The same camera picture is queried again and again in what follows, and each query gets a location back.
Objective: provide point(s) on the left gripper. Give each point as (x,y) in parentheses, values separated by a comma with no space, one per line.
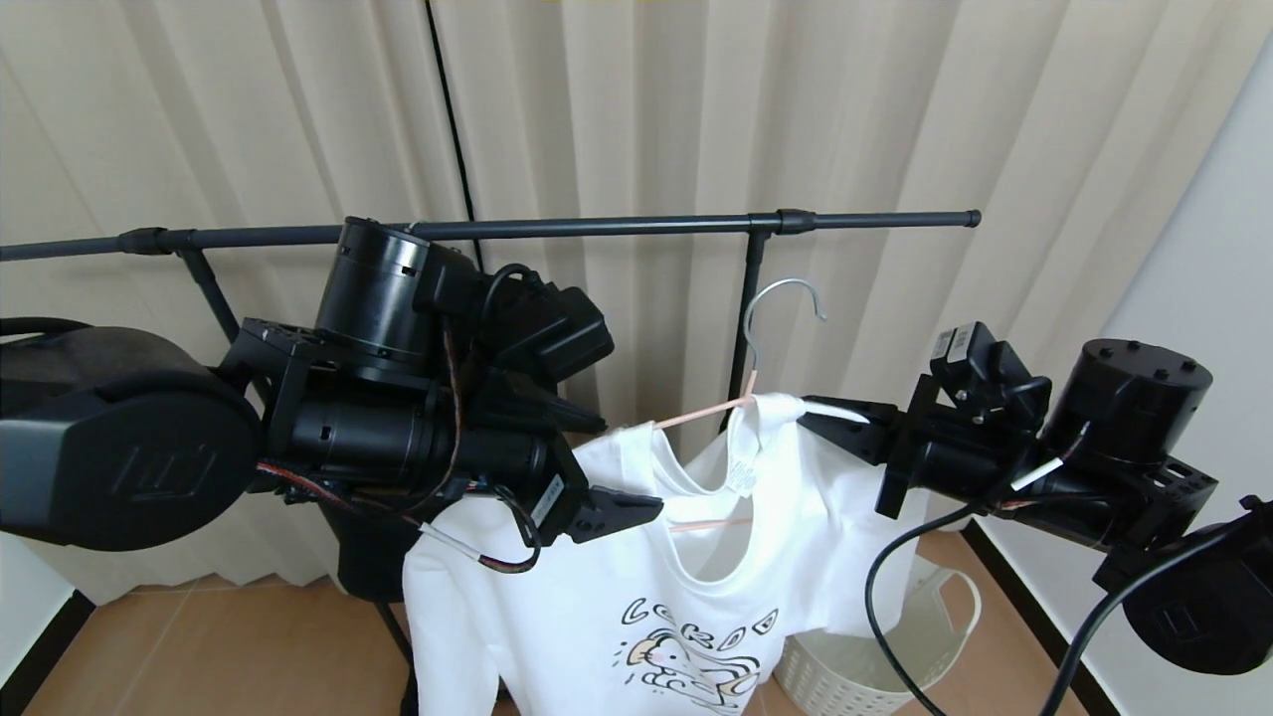
(398,438)

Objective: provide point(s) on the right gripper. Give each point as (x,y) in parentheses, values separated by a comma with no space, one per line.
(965,462)

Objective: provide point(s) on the white garment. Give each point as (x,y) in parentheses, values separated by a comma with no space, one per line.
(597,597)

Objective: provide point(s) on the pink clothes hanger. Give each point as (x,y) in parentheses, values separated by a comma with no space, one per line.
(751,383)

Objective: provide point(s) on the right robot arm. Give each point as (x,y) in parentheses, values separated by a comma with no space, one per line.
(1134,398)

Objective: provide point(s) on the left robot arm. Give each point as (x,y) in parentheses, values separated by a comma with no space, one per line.
(119,447)

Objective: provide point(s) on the white laundry basket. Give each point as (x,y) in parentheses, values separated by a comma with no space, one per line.
(865,676)

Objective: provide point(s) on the black clothes rack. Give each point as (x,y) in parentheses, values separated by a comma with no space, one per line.
(646,225)

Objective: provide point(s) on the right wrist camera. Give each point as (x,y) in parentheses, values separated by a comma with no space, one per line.
(985,368)

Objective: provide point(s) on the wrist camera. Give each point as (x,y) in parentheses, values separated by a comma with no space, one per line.
(557,333)
(985,368)

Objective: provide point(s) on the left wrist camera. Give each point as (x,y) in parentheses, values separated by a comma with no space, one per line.
(557,333)

